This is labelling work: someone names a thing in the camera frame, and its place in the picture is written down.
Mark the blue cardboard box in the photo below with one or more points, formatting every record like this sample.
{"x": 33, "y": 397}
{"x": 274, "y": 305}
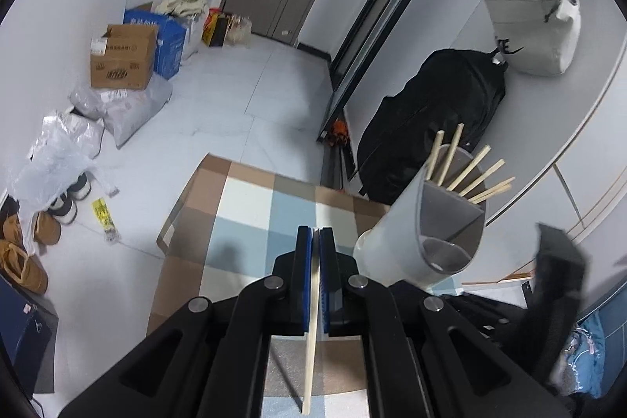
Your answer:
{"x": 169, "y": 43}

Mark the yellow packet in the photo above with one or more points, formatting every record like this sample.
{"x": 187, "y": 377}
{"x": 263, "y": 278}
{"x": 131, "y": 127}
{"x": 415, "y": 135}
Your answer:
{"x": 105, "y": 217}

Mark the white wardrobe with wood trim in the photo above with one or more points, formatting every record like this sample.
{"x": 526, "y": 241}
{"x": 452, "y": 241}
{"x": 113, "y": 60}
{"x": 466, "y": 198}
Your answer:
{"x": 578, "y": 163}

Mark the clear plastic bag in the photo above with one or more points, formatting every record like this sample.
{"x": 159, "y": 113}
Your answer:
{"x": 59, "y": 158}

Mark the grey mailing bag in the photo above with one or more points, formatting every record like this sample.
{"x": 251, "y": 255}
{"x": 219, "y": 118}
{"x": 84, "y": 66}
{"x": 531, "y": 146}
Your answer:
{"x": 88, "y": 102}
{"x": 134, "y": 109}

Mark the black backpack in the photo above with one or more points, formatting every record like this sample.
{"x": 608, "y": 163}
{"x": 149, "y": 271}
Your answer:
{"x": 431, "y": 114}

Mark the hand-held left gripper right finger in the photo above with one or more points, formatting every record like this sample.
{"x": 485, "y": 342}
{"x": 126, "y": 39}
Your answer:
{"x": 327, "y": 281}

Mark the light grey sling bag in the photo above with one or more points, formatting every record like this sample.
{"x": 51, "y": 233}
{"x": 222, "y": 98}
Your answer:
{"x": 534, "y": 26}

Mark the brown shoe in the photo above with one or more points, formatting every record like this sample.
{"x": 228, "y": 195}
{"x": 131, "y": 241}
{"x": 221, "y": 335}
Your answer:
{"x": 19, "y": 266}
{"x": 46, "y": 227}

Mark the white divided utensil holder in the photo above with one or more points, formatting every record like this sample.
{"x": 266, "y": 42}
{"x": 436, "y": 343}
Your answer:
{"x": 406, "y": 232}

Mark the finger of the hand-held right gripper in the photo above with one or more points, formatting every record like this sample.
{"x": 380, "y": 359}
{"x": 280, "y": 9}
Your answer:
{"x": 490, "y": 315}

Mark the blue printed cloth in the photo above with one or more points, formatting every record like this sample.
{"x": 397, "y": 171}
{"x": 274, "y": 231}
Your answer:
{"x": 590, "y": 354}

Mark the red bag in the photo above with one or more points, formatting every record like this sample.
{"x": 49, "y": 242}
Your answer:
{"x": 211, "y": 26}

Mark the dark blue box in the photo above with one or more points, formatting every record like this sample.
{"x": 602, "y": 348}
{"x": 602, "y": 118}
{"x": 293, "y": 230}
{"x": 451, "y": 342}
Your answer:
{"x": 24, "y": 334}

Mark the white plastic bag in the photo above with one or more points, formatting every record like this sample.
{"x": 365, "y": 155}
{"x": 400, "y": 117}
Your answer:
{"x": 193, "y": 33}
{"x": 240, "y": 30}

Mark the brown cardboard box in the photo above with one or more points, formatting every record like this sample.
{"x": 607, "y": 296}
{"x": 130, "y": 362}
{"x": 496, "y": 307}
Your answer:
{"x": 122, "y": 60}

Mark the checkered tablecloth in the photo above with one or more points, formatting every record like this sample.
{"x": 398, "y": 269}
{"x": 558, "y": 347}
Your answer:
{"x": 245, "y": 222}

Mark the black door frame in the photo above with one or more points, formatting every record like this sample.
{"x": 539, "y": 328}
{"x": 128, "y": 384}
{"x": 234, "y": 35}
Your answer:
{"x": 377, "y": 21}

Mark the beige folded cloth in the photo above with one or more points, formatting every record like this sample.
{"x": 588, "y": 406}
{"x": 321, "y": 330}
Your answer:
{"x": 183, "y": 2}

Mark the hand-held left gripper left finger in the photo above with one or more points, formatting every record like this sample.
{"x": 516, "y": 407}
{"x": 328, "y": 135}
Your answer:
{"x": 306, "y": 281}

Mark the white and black sneakers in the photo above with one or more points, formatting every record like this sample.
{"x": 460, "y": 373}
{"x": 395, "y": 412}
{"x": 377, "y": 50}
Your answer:
{"x": 71, "y": 197}

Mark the plain wooden chopstick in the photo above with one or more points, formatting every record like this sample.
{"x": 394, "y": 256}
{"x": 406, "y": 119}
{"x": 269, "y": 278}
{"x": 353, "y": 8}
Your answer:
{"x": 499, "y": 280}
{"x": 309, "y": 374}

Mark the bunch of wooden chopsticks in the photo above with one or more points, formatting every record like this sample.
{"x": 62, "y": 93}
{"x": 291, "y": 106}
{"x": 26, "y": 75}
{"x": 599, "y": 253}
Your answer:
{"x": 472, "y": 170}

